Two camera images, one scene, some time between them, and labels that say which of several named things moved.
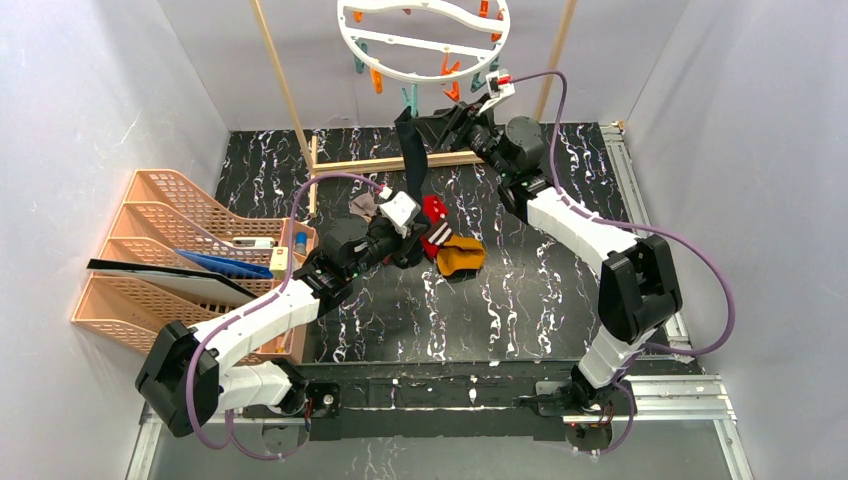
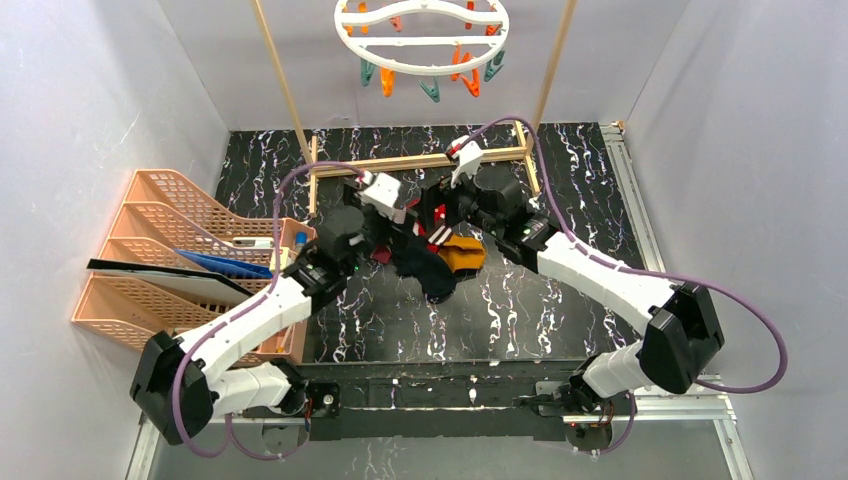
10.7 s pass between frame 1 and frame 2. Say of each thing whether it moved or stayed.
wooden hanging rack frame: stayed
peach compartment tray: stayed
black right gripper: moved
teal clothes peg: moved
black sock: moved
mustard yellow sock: stayed
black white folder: stayed
